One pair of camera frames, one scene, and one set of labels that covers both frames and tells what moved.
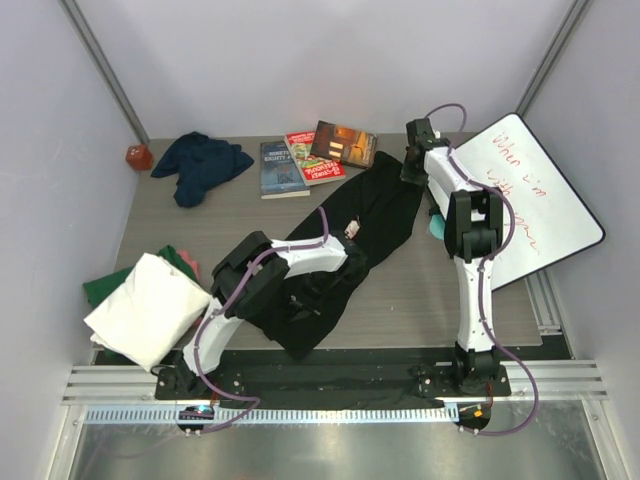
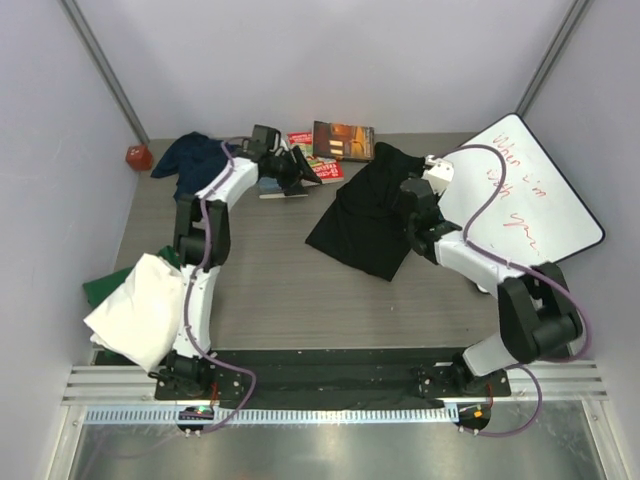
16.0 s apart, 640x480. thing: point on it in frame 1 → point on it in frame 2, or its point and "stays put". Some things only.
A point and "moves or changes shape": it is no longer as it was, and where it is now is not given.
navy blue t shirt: [197, 163] stays put
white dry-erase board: [550, 222] stays put
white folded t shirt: [145, 312] stays put
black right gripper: [406, 177] → [399, 205]
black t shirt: [372, 213] moves or changes shape
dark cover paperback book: [345, 144] stays put
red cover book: [313, 169] stays put
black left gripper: [302, 306] → [293, 184]
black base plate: [333, 376] stays put
